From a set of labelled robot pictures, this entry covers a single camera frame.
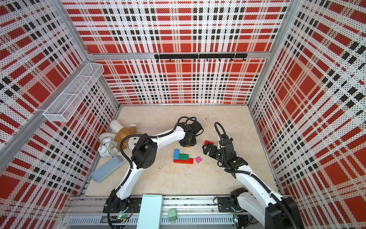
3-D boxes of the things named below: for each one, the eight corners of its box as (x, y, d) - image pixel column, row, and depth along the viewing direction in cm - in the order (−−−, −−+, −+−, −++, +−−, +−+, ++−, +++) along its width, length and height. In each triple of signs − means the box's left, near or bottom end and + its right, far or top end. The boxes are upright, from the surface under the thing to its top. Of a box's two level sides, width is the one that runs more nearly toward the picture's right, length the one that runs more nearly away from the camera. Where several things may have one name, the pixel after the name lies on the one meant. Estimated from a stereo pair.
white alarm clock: (105, 160, 91) (96, 151, 82) (111, 145, 98) (103, 136, 89) (116, 160, 91) (108, 151, 82) (121, 145, 98) (114, 136, 89)
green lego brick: (178, 160, 91) (178, 158, 89) (178, 155, 93) (178, 153, 91) (188, 160, 91) (188, 158, 89) (188, 155, 93) (188, 153, 91)
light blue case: (92, 176, 86) (89, 174, 84) (120, 156, 95) (118, 154, 92) (97, 185, 83) (94, 183, 80) (125, 163, 91) (123, 161, 88)
